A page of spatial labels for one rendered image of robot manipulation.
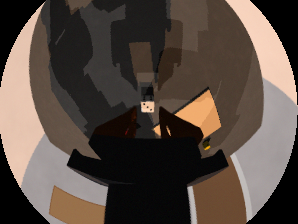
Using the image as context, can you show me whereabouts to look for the white dice with black pips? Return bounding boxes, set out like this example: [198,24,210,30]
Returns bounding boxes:
[141,96,154,112]

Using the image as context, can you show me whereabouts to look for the yellow die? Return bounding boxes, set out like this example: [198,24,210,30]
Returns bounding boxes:
[202,141,210,150]

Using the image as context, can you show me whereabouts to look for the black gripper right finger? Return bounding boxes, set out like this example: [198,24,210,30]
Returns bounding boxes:
[159,107,204,145]

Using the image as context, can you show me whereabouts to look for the orange square mat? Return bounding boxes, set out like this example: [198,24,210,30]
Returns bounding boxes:
[152,89,221,138]

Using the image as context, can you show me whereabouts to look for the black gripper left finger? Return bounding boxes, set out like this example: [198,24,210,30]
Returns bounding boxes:
[92,107,137,138]

